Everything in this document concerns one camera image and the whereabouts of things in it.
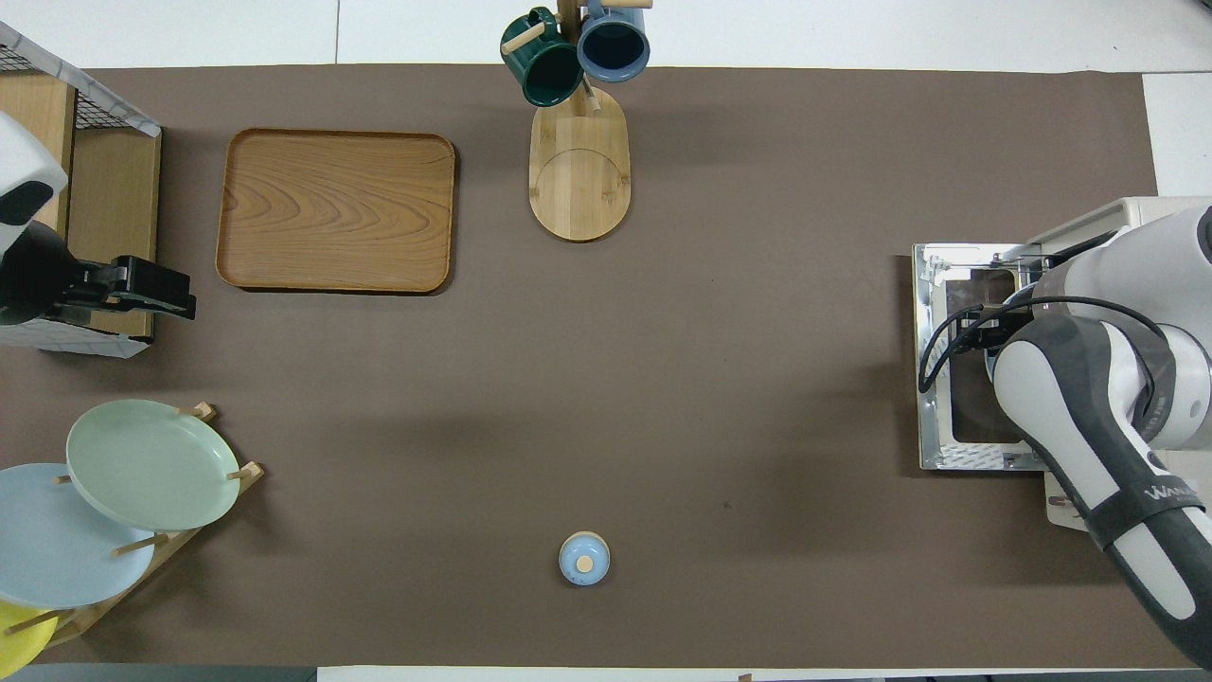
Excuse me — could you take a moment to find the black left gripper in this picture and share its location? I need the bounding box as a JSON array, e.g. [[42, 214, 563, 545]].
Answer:
[[0, 222, 198, 327]]

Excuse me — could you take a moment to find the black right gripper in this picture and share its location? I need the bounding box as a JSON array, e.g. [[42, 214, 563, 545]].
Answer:
[[953, 303, 1035, 356]]

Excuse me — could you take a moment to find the beige toaster oven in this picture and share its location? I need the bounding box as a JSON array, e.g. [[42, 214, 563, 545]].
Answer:
[[1025, 196, 1212, 533]]

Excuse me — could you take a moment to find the pale green plate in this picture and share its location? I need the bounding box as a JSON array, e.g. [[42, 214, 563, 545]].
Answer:
[[66, 399, 241, 532]]

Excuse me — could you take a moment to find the rectangular wooden tray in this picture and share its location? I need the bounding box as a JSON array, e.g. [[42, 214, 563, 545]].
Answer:
[[215, 128, 457, 295]]

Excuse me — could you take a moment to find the wooden plate rack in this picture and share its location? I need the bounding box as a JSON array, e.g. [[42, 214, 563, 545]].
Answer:
[[0, 402, 265, 650]]

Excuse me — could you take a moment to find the light blue plate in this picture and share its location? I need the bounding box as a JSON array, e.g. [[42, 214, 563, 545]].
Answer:
[[0, 463, 157, 610]]

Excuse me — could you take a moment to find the brown table mat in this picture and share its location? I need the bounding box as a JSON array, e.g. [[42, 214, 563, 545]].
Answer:
[[0, 64, 1208, 670]]

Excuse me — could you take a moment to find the yellow plate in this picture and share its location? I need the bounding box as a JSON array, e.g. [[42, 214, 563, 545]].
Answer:
[[0, 599, 60, 681]]

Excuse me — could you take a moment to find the wooden mug tree stand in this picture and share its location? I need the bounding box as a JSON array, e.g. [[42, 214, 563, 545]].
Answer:
[[502, 0, 654, 243]]

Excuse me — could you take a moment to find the small blue lidded jar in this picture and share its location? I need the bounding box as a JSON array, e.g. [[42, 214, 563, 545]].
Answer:
[[558, 530, 612, 587]]

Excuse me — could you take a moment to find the dark green mug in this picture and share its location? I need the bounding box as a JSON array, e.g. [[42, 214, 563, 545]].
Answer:
[[500, 8, 585, 108]]

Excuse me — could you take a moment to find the grey-blue mug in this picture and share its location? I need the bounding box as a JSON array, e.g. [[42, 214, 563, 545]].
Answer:
[[576, 0, 652, 83]]

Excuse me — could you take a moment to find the wooden shelf with wire mesh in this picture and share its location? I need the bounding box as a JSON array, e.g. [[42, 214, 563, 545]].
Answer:
[[0, 21, 164, 359]]

